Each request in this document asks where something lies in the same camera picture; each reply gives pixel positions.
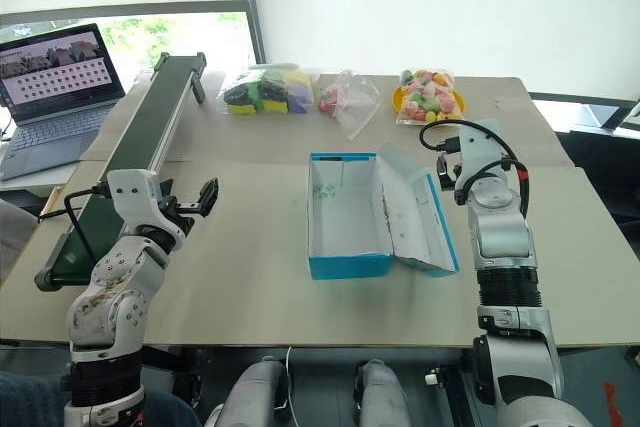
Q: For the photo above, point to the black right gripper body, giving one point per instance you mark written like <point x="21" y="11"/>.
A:
<point x="455" y="174"/>

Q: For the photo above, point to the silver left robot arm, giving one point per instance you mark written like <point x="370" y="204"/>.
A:
<point x="112" y="292"/>

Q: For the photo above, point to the grey rounded robot right leg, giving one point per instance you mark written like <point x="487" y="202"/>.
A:
<point x="385" y="392"/>

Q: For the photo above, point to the dark green conveyor belt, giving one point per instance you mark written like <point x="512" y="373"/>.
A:
<point x="135" y="147"/>

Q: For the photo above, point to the bag of colourful candies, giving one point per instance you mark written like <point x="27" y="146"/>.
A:
<point x="427" y="94"/>

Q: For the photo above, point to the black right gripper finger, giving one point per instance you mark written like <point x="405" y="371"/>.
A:
<point x="442" y="167"/>

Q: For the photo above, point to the grey window frame post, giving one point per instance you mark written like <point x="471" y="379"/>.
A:
<point x="252" y="2"/>

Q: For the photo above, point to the grey rounded robot left leg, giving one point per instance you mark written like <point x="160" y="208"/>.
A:
<point x="255" y="392"/>

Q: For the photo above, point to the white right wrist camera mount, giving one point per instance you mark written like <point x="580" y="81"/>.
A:
<point x="477" y="147"/>

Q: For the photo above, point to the grey open laptop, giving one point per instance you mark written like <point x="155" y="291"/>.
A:
<point x="50" y="92"/>

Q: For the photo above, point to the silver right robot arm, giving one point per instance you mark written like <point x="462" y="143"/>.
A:
<point x="502" y="232"/>

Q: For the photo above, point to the clear bag with red items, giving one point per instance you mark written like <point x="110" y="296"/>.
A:
<point x="350" y="102"/>

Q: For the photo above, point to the blue cardboard box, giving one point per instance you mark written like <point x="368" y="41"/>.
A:
<point x="345" y="217"/>

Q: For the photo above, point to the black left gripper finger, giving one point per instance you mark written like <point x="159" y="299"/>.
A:
<point x="204" y="211"/>
<point x="210" y="189"/>

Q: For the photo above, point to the grey rounded robot leg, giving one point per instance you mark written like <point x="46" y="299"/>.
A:
<point x="255" y="392"/>
<point x="385" y="392"/>

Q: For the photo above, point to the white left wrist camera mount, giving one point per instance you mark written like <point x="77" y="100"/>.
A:
<point x="135" y="192"/>

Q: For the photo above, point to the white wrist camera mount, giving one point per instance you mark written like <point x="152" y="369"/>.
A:
<point x="135" y="192"/>
<point x="477" y="147"/>

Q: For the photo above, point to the bag of colourful sponges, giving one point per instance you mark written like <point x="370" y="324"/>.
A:
<point x="265" y="92"/>

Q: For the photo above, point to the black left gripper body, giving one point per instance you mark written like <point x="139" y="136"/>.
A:
<point x="172" y="209"/>

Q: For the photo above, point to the blue cloth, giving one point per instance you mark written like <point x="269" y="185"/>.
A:
<point x="30" y="399"/>

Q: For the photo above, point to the yellow plate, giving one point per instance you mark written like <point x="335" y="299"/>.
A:
<point x="397" y="99"/>

